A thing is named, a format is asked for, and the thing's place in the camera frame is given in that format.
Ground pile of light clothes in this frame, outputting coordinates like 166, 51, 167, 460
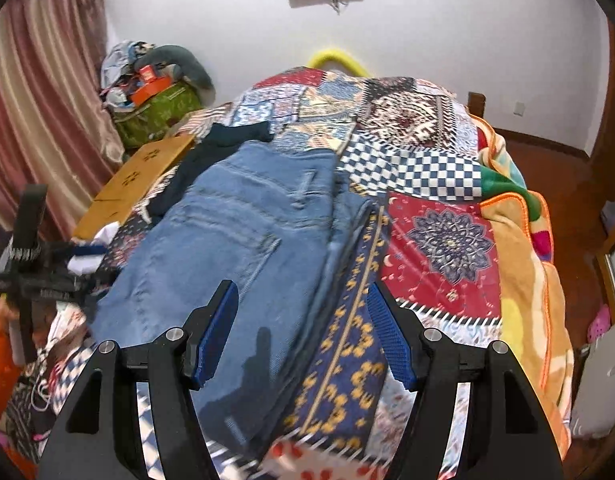
100, 40, 153, 92

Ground white garment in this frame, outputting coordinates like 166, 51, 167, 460
68, 224, 119, 277

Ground black folded garment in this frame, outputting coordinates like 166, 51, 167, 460
150, 121, 273, 218

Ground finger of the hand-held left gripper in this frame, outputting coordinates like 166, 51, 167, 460
70, 275, 113, 318

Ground blue denim pants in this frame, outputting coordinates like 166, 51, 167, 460
90, 140, 375, 461

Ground wooden lap desk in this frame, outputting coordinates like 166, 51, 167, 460
72, 132, 196, 241

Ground orange box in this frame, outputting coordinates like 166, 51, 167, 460
129, 76, 171, 104

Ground orange fleece blanket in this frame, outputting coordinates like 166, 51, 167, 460
477, 115, 575, 461

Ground patchwork printed blanket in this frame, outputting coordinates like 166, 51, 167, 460
2, 65, 528, 480

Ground green fabric storage bag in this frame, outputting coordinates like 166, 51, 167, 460
112, 82, 203, 150

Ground person's left forearm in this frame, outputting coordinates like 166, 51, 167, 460
0, 300, 26, 386

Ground yellow foam tube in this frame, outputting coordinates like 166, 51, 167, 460
307, 48, 371, 78

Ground pink slipper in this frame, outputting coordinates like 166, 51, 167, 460
589, 304, 611, 342

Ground white rounded object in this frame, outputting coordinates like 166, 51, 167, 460
569, 317, 615, 442

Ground striped pink curtain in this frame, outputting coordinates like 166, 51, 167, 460
0, 0, 126, 241

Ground thin white cable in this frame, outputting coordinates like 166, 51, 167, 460
30, 350, 56, 413

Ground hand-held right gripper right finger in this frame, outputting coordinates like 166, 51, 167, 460
366, 280, 565, 480

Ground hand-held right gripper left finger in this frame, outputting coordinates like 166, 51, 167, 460
38, 280, 240, 480

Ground grey plush pillow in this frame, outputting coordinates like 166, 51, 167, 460
148, 46, 213, 92

